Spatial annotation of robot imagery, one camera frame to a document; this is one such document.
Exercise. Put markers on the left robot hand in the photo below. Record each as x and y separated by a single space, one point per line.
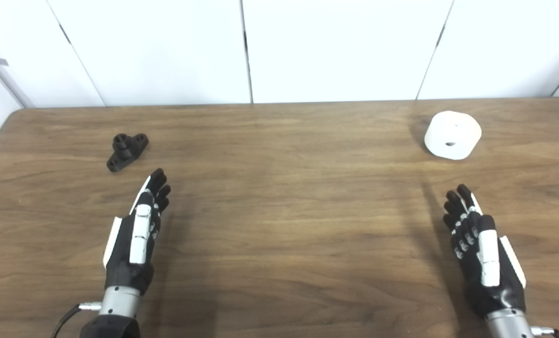
140 234

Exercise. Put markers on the black flanged holder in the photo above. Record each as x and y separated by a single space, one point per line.
126 151

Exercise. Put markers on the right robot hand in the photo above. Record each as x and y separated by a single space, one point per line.
488 253

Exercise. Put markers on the round white piece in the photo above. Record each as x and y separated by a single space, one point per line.
453 135

